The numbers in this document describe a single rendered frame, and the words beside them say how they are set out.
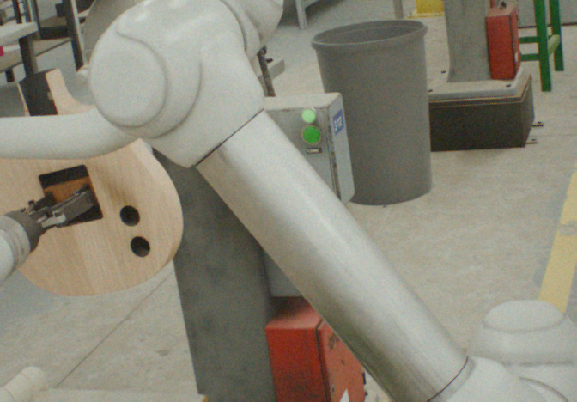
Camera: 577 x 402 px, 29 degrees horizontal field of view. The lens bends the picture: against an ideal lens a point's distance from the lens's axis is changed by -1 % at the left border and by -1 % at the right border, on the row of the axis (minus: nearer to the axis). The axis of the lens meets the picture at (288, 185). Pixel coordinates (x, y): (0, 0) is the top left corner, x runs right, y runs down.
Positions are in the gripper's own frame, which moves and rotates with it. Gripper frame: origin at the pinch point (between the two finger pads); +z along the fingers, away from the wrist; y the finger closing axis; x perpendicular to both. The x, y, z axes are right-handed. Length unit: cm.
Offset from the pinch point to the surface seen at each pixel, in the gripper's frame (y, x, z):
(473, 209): -4, -104, 279
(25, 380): 29, -5, -64
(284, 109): 32.8, 1.5, 25.0
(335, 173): 38.4, -12.0, 25.0
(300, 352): 14, -52, 40
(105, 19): 3.3, 25.9, 26.1
